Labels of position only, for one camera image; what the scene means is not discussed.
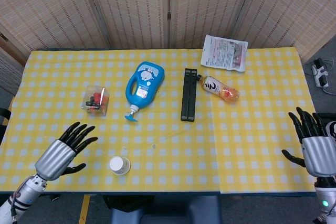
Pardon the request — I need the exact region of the blue pump dispenser bottle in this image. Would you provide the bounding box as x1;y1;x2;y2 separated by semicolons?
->
124;61;165;123

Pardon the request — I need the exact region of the yellow checkered tablecloth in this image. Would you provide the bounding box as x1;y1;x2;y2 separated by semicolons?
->
201;47;317;195
0;49;222;193

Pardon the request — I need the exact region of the black bag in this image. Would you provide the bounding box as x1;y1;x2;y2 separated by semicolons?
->
102;194;156;214

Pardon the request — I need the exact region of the white power strip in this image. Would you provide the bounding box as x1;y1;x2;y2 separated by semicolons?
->
311;58;330;89

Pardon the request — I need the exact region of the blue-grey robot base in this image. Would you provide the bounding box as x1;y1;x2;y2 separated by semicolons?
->
109;195;222;224

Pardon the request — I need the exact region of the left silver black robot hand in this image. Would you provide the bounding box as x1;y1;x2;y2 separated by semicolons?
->
35;122;99;182

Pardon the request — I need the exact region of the white power cable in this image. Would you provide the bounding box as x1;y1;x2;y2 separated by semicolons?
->
322;58;336;95

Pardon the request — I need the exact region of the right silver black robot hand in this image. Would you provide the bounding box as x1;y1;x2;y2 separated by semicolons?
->
281;107;336;177

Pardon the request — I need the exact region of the black rectangular bar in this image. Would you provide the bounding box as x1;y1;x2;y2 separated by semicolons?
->
180;68;199;122

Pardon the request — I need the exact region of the white floral paper cup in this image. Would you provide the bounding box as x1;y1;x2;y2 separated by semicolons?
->
109;156;131;174
113;158;131;176

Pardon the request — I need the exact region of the white printed snack packet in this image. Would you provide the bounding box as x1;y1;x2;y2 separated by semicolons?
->
200;34;249;72

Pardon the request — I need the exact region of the orange drink bottle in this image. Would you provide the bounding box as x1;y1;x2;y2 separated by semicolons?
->
197;74;240;104

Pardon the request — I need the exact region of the woven folding screen panel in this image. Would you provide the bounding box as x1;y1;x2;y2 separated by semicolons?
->
0;0;112;53
232;0;336;61
83;0;169;49
169;0;257;49
0;31;30;97

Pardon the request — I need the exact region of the clear plastic box with clips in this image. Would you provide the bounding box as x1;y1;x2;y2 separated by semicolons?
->
80;85;110;117

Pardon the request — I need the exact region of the black chair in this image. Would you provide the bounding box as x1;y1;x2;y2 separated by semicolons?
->
0;108;12;142

